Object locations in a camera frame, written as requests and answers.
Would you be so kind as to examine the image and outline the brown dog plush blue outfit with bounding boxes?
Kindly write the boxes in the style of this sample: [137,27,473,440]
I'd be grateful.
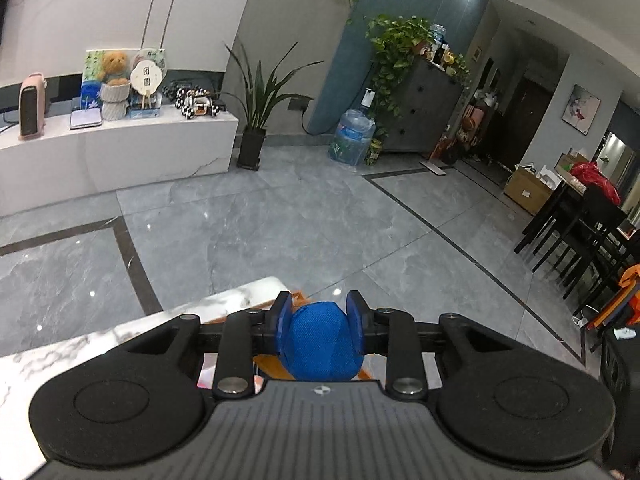
[278,301,363,382]

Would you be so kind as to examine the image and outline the orange storage box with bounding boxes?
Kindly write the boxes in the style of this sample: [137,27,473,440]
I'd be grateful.
[197,288,377,395]

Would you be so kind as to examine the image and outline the blue water jug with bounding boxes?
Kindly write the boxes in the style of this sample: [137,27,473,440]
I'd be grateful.
[328,108,376,166]

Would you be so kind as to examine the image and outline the cardboard box on floor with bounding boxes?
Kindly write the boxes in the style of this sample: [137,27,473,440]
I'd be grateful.
[503,168,552,214]

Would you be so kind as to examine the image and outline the potted long leaf plant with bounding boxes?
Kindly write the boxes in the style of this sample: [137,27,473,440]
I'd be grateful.
[221,42,323,171]

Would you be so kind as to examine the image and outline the dark grey cabinet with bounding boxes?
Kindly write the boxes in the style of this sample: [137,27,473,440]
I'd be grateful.
[380,60,463,154]

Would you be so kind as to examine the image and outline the black white cow toys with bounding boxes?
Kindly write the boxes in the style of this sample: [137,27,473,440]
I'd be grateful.
[162,80,227,119]

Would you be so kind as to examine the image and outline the black dining chairs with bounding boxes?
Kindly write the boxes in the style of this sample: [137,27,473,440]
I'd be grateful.
[514,181,639,318]

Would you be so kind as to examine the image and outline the white marble tv bench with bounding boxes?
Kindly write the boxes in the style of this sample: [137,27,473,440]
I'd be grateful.
[0,106,239,216]

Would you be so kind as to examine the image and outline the round paper fan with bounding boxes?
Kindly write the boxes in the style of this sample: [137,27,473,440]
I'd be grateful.
[130,60,163,110]

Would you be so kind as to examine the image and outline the grey tablet notebook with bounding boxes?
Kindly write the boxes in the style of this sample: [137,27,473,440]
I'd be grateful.
[70,108,103,130]

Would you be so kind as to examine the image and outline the green trailing plant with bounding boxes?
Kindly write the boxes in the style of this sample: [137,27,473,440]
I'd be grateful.
[364,15,469,166]

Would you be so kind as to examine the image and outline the brown teddy bear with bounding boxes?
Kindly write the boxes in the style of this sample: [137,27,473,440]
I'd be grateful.
[96,50,129,86]

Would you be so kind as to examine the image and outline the pink space heater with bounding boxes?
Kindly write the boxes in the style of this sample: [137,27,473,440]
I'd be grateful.
[18,72,47,141]

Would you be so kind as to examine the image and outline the framed wall picture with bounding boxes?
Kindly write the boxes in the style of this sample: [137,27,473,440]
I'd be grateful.
[562,84,601,136]

